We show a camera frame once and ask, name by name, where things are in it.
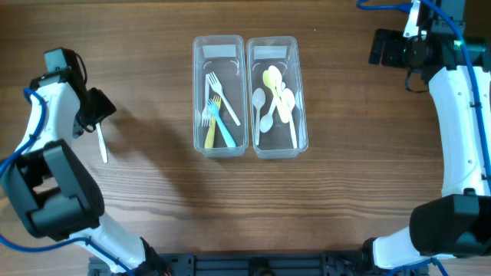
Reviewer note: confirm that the light blue plastic fork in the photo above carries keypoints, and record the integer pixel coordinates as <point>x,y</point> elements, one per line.
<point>214,110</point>

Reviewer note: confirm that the clear plastic container right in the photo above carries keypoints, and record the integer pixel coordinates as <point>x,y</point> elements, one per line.
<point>279,125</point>

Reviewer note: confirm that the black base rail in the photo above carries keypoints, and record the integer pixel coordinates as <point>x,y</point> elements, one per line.
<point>328,263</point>

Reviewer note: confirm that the yellow plastic spoon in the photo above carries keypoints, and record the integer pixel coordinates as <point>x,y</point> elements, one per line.
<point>286,115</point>

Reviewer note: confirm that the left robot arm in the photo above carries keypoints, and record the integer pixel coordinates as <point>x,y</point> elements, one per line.
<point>49,188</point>

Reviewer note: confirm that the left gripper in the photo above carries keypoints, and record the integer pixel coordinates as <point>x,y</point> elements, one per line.
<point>104,106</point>

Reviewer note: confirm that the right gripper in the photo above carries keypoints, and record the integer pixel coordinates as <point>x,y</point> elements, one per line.
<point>389,58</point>

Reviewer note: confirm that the clear plastic container left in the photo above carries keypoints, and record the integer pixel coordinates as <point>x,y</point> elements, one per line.
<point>220,110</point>

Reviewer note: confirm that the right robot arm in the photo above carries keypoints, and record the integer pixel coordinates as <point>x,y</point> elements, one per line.
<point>456,71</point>

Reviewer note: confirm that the yellow plastic fork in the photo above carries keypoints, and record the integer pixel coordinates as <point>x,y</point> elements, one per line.
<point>210,136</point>

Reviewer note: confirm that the white plastic fork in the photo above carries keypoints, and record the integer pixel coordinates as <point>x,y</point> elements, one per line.
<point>102,144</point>
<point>217,88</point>

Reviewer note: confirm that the clear plastic container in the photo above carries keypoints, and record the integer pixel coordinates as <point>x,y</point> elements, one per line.
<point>279,125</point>
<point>220,110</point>

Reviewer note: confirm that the white plastic spoon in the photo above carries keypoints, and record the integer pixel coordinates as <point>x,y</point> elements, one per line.
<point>258,101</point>
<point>265,123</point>
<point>290,100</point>
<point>274,79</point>

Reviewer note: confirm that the white fork tines down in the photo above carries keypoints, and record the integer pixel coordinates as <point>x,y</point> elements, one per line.
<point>206,115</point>

